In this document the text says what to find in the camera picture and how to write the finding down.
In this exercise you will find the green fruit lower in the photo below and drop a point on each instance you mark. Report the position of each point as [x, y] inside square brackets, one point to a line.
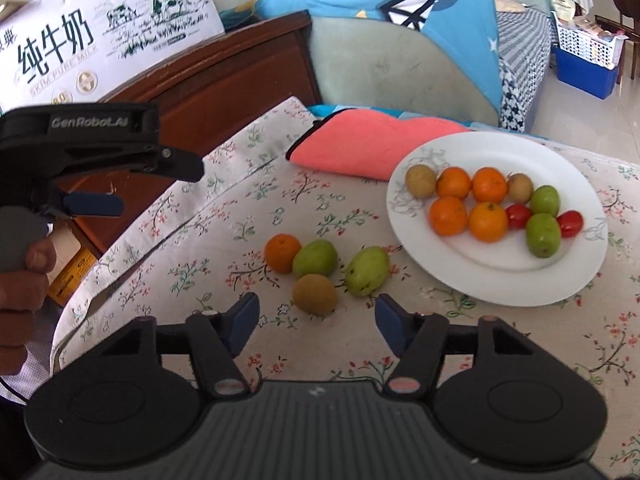
[543, 235]

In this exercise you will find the green fruit upper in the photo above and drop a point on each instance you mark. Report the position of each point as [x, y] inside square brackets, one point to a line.
[545, 200]

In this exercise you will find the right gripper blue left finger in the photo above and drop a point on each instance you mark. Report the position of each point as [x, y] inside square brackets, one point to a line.
[216, 340]

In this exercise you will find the blue plastic bin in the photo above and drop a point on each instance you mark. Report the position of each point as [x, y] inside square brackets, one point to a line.
[592, 78]

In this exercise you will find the round green fruit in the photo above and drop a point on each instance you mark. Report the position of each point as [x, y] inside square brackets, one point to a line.
[317, 257]

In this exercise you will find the coral pink towel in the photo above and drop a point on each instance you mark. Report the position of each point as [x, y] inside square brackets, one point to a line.
[359, 142]

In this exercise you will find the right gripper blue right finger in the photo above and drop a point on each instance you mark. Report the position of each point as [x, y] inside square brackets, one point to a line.
[418, 342]

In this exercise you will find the wooden chair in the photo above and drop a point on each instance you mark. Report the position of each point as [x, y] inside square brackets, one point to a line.
[628, 24]

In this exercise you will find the white round plate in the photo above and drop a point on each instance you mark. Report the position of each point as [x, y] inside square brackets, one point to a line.
[504, 272]

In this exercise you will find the brown kiwi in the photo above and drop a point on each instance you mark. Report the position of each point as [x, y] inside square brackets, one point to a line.
[314, 294]
[420, 181]
[520, 189]

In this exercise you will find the orange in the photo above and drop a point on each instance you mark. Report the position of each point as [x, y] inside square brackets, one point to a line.
[488, 222]
[489, 186]
[447, 216]
[453, 182]
[280, 251]

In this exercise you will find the red tomato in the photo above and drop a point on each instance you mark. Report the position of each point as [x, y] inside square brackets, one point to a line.
[570, 223]
[518, 216]

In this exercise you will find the red tomato right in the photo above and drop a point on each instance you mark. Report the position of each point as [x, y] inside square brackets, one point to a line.
[570, 223]

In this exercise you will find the white milk carton box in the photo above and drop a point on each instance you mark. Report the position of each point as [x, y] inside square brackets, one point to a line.
[70, 51]

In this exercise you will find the oblong green fruit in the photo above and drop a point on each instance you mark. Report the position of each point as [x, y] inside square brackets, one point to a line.
[367, 271]

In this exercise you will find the dark wooden side table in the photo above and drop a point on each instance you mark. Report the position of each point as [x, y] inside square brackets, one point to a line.
[205, 96]

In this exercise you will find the green sofa armrest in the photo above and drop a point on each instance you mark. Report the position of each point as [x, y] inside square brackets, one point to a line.
[378, 64]

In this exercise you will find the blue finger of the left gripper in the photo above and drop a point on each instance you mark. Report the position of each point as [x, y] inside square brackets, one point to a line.
[81, 204]

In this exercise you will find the red tomato centre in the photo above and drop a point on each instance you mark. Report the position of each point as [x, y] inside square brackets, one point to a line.
[518, 216]

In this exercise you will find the person left hand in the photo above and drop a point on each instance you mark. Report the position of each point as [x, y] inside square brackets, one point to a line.
[22, 294]

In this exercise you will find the houndstooth sofa cover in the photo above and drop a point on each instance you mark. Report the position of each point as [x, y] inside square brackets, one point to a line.
[525, 44]

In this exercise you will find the white plastic basket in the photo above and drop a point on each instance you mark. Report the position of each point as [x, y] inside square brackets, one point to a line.
[603, 51]

